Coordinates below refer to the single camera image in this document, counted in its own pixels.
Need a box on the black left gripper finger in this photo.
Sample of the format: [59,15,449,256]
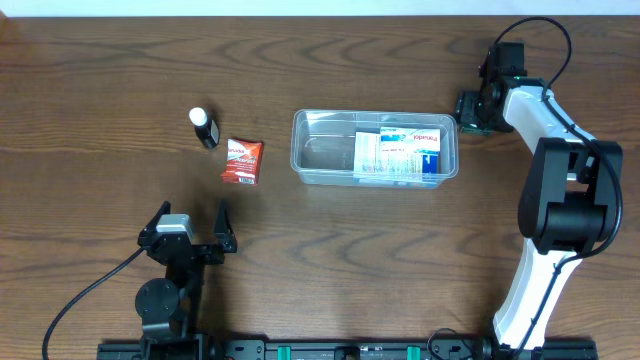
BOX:
[214,201,237,253]
[138,201,171,246]

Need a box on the dark green Zam-Buk box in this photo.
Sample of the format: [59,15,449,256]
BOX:
[460,124,492,136]

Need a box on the red Panadol ActiFast box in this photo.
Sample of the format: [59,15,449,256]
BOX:
[221,139,264,186]

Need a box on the white blue Panadol box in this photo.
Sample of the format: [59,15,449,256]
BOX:
[380,127,441,154]

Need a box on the dark bottle white cap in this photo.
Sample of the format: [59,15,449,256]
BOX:
[188,107,220,149]

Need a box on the white blue medicine box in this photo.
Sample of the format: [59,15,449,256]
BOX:
[353,130,440,183]

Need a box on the clear plastic container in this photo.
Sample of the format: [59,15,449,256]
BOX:
[291,109,459,189]

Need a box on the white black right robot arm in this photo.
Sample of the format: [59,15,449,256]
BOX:
[455,42,623,358]

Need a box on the black left camera cable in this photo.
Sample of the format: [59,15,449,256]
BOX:
[41,246,147,360]

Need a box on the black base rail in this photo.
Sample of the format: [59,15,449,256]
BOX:
[96,336,599,360]

